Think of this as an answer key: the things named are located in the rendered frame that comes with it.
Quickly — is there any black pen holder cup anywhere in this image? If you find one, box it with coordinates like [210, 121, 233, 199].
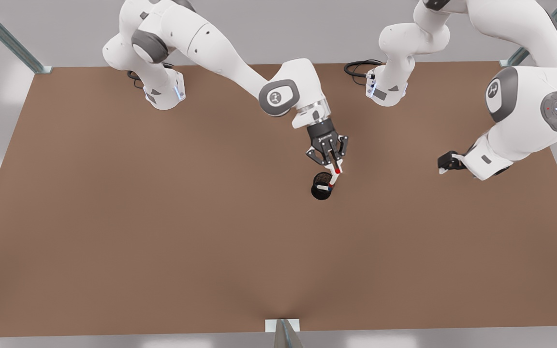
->
[310, 172, 334, 201]

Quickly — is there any white pen with red tip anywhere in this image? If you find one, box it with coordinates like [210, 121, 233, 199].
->
[317, 162, 344, 191]

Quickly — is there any black cable loop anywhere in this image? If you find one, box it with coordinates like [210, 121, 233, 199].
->
[344, 59, 384, 87]
[127, 62, 176, 89]

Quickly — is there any silver frame post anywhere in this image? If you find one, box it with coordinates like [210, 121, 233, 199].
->
[499, 0, 557, 67]
[265, 319, 304, 348]
[0, 0, 53, 74]

